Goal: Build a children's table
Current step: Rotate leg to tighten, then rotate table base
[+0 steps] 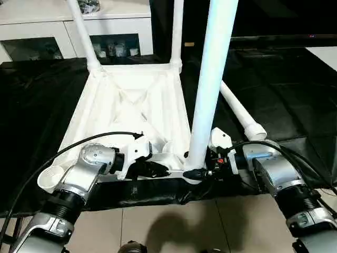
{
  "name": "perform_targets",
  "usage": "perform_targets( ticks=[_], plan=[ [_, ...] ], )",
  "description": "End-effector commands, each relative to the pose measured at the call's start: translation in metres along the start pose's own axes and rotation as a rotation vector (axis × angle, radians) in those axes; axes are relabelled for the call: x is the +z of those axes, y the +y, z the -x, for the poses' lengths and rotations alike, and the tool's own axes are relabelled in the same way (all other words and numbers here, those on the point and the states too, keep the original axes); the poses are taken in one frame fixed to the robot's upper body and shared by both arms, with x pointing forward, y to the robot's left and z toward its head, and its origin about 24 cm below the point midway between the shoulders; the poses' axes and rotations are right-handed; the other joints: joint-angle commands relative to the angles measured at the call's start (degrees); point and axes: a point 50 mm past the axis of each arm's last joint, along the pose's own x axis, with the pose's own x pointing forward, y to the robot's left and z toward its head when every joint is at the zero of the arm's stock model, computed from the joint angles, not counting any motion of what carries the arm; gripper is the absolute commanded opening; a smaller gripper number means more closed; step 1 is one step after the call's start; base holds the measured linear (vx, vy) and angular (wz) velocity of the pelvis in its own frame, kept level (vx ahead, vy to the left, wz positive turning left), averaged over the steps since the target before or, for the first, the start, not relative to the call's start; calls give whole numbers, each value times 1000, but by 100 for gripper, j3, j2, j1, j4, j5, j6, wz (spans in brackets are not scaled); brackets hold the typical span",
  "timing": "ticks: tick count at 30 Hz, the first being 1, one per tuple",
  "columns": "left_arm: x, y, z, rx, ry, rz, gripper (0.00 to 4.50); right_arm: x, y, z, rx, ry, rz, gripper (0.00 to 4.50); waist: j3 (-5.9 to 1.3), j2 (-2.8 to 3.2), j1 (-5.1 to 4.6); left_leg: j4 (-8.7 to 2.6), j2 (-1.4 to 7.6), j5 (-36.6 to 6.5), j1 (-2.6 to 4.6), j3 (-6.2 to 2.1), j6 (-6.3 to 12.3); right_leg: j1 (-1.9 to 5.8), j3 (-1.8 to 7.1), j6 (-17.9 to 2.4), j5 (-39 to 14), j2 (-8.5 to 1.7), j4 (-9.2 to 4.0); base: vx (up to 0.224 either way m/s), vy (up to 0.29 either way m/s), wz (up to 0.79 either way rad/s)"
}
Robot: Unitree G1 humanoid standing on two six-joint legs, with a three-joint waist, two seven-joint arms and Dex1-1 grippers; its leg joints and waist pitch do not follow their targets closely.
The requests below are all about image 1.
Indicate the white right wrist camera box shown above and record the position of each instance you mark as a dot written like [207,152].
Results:
[218,138]

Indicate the silver right leg black foot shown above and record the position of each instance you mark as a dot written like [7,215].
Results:
[213,251]

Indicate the white cabinet with glass doors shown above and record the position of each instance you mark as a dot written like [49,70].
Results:
[37,23]

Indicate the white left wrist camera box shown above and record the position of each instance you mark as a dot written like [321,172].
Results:
[136,150]

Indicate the grey plush toy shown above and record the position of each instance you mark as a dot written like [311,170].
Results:
[89,5]

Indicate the white plastic table top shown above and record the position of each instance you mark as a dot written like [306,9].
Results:
[126,105]

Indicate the white plastic table leg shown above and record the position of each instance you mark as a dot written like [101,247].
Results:
[177,31]
[239,110]
[213,68]
[81,31]

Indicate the silver leg black foot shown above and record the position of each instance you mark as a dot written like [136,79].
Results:
[132,247]
[213,251]

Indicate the black work mat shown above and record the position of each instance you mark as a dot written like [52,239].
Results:
[31,105]

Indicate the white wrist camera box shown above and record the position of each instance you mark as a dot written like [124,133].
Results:
[136,150]
[218,138]

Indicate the black tv cabinet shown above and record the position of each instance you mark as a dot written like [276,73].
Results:
[284,18]

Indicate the silver left leg black foot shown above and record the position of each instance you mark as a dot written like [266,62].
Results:
[132,247]

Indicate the toy figures behind cabinet glass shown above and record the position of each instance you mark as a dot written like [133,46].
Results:
[116,47]

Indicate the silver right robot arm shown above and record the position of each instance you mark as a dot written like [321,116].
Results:
[274,174]

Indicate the black metal stand frame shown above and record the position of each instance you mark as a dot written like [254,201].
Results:
[8,237]

